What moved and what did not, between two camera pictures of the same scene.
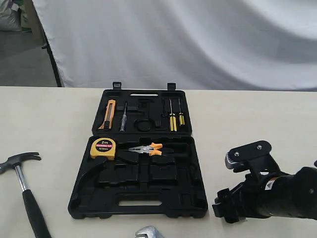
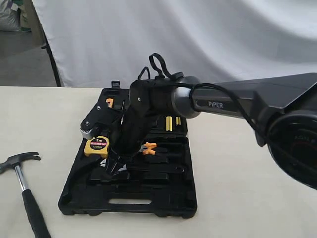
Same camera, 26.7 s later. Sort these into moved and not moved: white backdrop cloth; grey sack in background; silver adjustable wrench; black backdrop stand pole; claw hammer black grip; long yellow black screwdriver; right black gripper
Moved: silver adjustable wrench; long yellow black screwdriver; right black gripper
Not moved: grey sack in background; black backdrop stand pole; claw hammer black grip; white backdrop cloth
